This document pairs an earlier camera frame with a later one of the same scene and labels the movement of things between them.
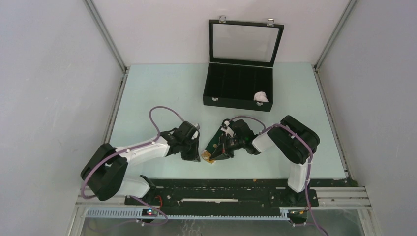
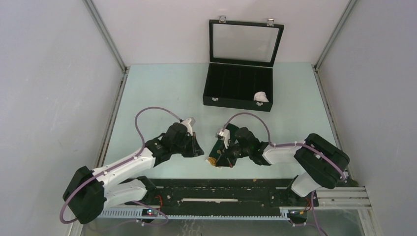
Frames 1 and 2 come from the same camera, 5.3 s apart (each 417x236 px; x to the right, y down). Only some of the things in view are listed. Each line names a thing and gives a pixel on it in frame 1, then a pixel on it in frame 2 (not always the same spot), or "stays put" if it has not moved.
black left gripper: [194, 155] stays put
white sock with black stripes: [261, 96] stays put
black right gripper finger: [222, 151] to [225, 160]
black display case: [242, 55] stays put
